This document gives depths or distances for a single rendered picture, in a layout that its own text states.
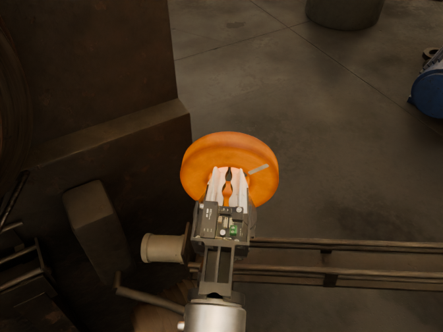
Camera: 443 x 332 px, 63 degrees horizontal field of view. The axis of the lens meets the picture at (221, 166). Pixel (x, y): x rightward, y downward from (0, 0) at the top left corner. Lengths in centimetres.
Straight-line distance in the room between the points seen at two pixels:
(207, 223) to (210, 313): 10
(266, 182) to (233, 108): 159
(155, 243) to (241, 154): 32
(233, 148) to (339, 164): 142
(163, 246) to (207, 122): 136
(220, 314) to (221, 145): 22
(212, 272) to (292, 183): 134
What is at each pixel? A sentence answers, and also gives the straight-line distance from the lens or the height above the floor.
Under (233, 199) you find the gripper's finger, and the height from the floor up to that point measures 92.
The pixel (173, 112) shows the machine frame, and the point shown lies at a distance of 73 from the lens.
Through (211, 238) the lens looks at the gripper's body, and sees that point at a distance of 44.
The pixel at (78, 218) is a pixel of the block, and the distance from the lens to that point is 69.
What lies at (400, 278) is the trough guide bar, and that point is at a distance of 78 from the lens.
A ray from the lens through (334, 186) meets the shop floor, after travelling 179.
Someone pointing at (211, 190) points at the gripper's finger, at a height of 94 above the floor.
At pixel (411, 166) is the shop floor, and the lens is 203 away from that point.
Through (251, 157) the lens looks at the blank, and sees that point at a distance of 52.
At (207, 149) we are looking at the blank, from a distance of 51.
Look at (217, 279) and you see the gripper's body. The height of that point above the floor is 93.
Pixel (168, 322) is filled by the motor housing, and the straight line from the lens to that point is 86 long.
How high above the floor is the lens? 133
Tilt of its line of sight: 48 degrees down
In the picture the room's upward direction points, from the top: straight up
